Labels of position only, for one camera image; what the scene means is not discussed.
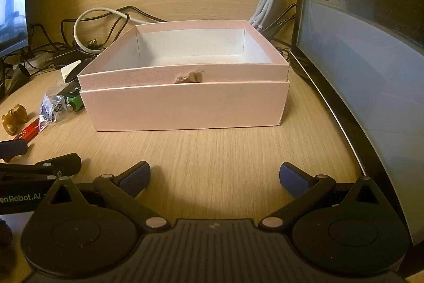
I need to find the black power adapter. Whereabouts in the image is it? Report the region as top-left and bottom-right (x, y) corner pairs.
(53, 49), (87, 65)

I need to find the looped white cable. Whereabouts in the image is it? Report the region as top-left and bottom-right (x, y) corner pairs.
(73, 7), (156, 55)

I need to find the pink cardboard box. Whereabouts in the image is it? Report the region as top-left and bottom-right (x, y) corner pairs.
(77, 19), (291, 132)

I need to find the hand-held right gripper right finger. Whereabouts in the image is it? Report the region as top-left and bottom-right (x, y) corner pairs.
(258, 162), (391, 232)

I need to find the black monitor stand leg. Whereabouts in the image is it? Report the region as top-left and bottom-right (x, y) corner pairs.
(0, 58), (31, 98)

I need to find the white power strip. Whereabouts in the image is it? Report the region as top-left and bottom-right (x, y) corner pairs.
(25, 53), (58, 71)

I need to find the clear plastic bag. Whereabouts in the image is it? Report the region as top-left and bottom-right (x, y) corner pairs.
(38, 86), (69, 133)

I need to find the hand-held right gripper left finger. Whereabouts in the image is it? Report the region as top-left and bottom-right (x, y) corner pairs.
(35, 161), (169, 233)

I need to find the brown animal figurine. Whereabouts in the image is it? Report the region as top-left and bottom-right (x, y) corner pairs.
(1, 106), (29, 135)

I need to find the red packet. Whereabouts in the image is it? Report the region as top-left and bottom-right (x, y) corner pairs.
(15, 120), (42, 141)

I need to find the green and purple toy figure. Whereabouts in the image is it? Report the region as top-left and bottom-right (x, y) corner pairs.
(64, 87), (83, 113)

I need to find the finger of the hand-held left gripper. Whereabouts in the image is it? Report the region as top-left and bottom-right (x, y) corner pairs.
(0, 153), (82, 182)
(0, 140), (28, 162)

